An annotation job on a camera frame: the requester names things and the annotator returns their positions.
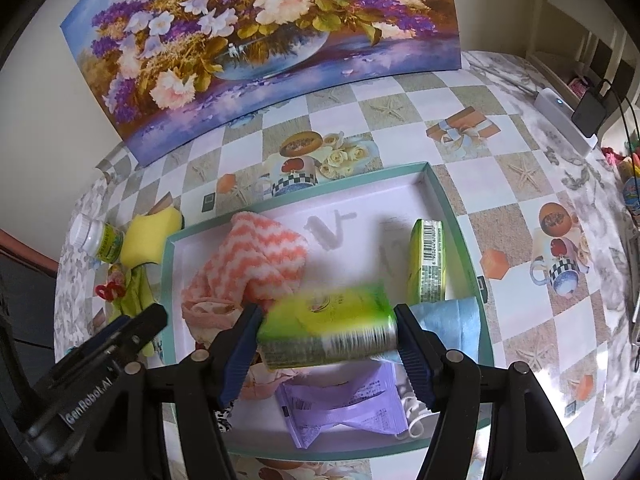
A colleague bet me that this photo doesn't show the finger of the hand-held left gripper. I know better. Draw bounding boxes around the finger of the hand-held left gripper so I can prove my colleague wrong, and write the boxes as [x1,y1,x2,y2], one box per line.
[75,302,169,367]

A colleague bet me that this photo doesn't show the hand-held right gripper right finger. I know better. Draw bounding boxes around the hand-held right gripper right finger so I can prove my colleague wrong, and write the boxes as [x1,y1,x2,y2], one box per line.
[394,302,583,480]

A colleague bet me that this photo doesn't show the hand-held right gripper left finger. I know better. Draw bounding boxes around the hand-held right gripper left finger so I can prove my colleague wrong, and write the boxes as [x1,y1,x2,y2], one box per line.
[82,304,265,480]

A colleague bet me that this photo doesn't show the blue face mask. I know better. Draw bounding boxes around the blue face mask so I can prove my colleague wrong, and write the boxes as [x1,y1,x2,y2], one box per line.
[370,296,483,366]

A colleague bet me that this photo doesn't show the beige scrunchie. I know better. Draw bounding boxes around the beige scrunchie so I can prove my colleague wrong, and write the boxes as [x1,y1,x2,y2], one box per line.
[181,297,281,401]

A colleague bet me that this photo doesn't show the black and white spotted scrunchie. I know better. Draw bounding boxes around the black and white spotted scrunchie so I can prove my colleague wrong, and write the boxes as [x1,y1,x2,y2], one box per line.
[215,400,236,433]

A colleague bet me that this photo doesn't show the purple packet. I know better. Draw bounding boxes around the purple packet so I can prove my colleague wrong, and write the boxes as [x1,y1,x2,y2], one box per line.
[275,360,416,450]

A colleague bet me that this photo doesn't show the green tissue pack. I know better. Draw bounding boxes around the green tissue pack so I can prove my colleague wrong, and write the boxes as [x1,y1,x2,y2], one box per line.
[407,218,448,306]
[256,282,398,372]

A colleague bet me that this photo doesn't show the teal-rimmed tray box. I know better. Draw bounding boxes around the teal-rimmed tray box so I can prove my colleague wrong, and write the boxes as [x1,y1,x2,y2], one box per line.
[160,161,496,458]

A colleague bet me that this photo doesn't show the yellow-green cloth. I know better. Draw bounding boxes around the yellow-green cloth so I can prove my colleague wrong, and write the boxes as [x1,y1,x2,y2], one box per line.
[112,262,166,358]

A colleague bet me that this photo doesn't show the yellow sponge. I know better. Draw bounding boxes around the yellow sponge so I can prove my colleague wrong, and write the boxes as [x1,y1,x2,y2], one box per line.
[120,210,185,267]

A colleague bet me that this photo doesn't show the pink and white striped towel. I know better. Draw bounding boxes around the pink and white striped towel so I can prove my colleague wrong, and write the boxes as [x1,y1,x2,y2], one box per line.
[181,211,308,311]

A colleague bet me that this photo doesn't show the white bottle with green label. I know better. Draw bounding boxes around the white bottle with green label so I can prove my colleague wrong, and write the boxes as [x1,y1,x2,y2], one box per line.
[69,212,125,263]

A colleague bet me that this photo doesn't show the dark blue cabinet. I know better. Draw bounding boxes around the dark blue cabinet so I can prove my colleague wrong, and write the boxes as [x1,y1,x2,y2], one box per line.
[0,230,63,361]

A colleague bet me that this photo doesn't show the checkered tablecloth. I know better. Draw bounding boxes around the checkered tablecloth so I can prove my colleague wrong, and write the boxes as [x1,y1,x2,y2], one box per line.
[52,50,640,480]

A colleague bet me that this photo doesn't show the colourful toys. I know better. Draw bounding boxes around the colourful toys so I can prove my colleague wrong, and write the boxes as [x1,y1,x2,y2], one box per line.
[600,145,640,216]

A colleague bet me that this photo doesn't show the white power strip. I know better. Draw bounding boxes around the white power strip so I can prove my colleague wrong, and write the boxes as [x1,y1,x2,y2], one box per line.
[534,87,598,153]

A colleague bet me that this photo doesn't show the black power bank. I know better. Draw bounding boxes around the black power bank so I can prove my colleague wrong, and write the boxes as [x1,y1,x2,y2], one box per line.
[571,79,613,138]

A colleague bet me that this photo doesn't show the flower painting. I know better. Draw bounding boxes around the flower painting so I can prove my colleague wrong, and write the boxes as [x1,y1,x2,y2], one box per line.
[60,0,461,168]

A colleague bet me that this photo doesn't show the white wooden shelf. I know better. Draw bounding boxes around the white wooden shelf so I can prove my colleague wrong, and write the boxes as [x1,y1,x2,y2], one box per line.
[525,0,640,101]

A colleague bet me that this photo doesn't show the black cable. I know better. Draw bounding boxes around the black cable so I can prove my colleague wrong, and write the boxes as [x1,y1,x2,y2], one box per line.
[600,77,640,161]

